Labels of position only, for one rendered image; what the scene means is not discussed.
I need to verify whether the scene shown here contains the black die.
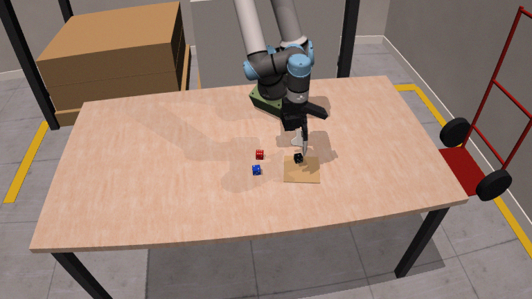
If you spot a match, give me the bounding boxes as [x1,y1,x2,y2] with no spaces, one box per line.
[294,153,303,163]

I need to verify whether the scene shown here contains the red die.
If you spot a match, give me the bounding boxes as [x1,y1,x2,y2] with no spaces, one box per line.
[256,150,264,160]

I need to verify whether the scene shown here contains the tan flat mat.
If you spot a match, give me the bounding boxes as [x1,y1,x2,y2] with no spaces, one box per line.
[283,156,320,183]

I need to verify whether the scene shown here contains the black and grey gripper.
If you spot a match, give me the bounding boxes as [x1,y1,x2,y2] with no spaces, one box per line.
[281,97,308,156]

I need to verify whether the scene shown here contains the blue die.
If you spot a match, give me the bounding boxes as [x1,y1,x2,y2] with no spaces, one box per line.
[252,165,260,175]

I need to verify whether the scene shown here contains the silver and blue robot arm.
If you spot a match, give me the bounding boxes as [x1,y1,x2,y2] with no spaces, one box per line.
[233,0,328,120]

